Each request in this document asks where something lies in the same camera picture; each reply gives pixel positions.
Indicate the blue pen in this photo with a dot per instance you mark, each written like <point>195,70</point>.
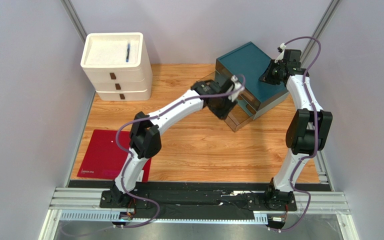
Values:
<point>127,58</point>

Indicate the white three-drawer organizer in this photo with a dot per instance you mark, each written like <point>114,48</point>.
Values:
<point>104,63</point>

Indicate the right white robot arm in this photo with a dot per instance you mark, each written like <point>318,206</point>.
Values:
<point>308,131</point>

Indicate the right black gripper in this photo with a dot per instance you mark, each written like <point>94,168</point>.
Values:
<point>268,75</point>

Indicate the teal drawer organizer box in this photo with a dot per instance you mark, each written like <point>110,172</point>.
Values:
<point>251,61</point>

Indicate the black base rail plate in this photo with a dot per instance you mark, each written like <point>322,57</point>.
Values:
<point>190,200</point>

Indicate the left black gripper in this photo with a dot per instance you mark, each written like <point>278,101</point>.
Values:
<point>222,114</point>

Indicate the red mat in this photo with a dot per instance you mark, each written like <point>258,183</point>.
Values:
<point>103,158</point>

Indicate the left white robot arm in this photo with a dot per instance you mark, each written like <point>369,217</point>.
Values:
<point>141,137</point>

